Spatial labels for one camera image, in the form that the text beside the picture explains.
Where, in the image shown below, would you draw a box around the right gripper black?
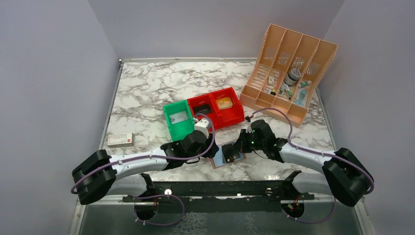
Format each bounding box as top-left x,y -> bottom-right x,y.
231,129 -> 266,153

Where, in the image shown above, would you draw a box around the green plastic bin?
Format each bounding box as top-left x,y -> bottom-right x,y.
163,100 -> 194,141

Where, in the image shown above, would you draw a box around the brown leather card holder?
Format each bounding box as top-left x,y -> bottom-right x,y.
210,141 -> 246,169

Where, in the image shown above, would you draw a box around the red double plastic bin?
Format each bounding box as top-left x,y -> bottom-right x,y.
187,88 -> 245,129

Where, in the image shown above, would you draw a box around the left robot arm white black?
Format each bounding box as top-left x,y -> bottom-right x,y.
70,131 -> 219,205

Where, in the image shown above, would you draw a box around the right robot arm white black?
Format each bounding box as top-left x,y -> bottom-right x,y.
233,119 -> 374,207

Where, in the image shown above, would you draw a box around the silver card in green bin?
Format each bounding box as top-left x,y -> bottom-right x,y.
169,111 -> 188,124

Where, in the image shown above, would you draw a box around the black card in red bin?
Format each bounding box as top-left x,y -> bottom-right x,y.
192,104 -> 212,115

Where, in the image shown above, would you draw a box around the gold card in red bin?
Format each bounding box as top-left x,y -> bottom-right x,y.
216,97 -> 233,110

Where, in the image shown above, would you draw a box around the white red playing card box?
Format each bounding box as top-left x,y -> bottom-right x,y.
107,133 -> 134,147

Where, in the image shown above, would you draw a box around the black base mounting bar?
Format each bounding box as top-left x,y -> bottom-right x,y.
122,180 -> 315,213

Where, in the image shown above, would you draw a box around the green white tube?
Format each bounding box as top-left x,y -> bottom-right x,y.
298,80 -> 312,88

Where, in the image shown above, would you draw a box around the small items in organizer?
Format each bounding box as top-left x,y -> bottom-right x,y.
263,76 -> 307,107

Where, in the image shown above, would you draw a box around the round jar patterned lid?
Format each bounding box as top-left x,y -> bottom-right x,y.
284,68 -> 301,86

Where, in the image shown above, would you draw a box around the peach desk organizer rack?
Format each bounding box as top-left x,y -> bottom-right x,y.
239,24 -> 338,127

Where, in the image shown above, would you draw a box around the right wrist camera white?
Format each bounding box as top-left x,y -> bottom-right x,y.
245,115 -> 254,133

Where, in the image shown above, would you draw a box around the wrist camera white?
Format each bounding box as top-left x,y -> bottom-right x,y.
245,115 -> 254,133
194,117 -> 211,138

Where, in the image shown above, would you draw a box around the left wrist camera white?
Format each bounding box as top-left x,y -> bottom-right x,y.
194,117 -> 211,138

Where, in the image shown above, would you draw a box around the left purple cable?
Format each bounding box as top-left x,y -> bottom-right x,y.
70,113 -> 216,227

